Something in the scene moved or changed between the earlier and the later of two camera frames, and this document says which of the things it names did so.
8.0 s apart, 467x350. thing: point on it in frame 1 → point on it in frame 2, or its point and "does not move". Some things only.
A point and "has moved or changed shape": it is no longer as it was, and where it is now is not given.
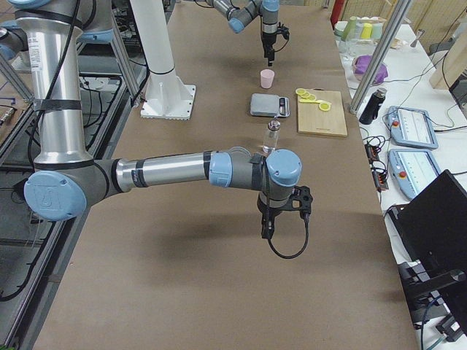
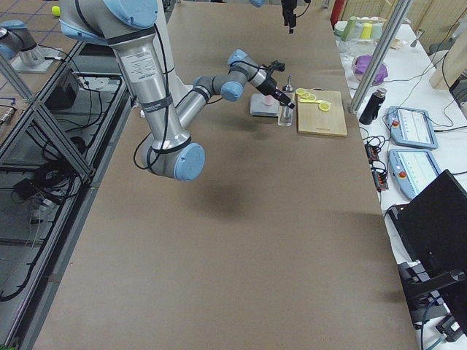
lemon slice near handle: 325,107 does not move
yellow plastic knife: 314,100 does not move
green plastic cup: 349,30 does not move
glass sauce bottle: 271,136 → 285,115
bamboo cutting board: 312,119 does not move
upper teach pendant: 411,127 does not move
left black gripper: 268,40 → 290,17
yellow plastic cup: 366,29 does not move
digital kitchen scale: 265,104 does not move
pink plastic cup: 267,78 has moved or changed shape
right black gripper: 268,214 → 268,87
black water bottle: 371,109 does not move
